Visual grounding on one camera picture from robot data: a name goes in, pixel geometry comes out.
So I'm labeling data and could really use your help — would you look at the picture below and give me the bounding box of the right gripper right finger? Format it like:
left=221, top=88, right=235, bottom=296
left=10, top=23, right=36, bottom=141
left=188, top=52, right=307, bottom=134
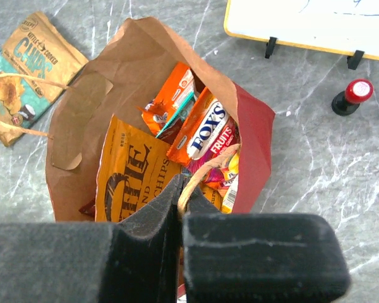
left=182, top=189, right=351, bottom=302

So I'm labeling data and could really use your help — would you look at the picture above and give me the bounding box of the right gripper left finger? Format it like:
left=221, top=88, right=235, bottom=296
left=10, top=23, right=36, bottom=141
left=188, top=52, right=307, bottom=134
left=0, top=175, right=184, bottom=302

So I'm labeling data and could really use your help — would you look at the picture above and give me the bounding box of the orange chips bag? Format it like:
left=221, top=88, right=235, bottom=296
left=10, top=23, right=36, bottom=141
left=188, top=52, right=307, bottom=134
left=95, top=116, right=191, bottom=225

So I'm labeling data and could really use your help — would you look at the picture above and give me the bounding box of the orange Fox's fruits bag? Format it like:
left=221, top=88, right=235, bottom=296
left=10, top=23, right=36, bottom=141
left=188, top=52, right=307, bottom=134
left=167, top=88, right=240, bottom=174

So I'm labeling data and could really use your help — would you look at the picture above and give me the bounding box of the teal Fox's candy bag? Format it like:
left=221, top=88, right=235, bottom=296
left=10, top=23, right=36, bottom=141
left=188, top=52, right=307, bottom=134
left=156, top=92, right=195, bottom=138

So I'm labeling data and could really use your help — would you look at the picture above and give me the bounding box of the orange snack packet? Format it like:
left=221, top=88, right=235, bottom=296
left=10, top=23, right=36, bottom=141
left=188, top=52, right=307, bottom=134
left=139, top=62, right=196, bottom=135

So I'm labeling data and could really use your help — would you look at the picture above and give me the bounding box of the red paper bag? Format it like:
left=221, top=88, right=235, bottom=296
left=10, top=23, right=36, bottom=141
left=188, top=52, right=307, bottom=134
left=45, top=17, right=275, bottom=222

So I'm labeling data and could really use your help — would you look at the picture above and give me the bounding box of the kraft kettle chips bag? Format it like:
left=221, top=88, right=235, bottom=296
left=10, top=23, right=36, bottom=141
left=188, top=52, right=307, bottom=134
left=0, top=11, right=88, bottom=146

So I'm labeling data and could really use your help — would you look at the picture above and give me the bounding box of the yellow snack packet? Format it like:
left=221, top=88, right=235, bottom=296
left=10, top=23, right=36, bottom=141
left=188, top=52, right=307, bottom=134
left=221, top=152, right=239, bottom=213

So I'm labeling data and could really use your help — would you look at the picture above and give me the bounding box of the small whiteboard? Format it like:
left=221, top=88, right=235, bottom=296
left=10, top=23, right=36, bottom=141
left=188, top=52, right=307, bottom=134
left=224, top=0, right=379, bottom=69

